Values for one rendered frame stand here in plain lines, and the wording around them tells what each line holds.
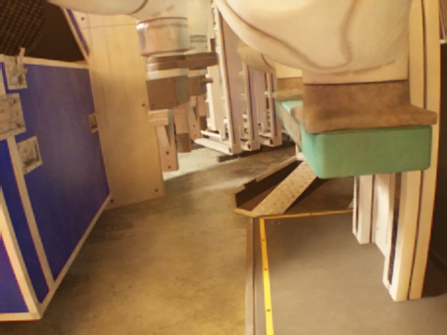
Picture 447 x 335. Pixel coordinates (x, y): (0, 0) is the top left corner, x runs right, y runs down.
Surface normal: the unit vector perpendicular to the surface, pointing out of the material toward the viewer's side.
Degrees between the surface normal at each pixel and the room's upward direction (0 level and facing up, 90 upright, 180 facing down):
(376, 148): 90
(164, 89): 90
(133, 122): 90
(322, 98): 85
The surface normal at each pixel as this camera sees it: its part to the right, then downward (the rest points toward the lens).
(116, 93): 0.46, 0.19
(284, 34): -0.24, 0.96
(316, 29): 0.03, 0.96
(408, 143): -0.07, 0.27
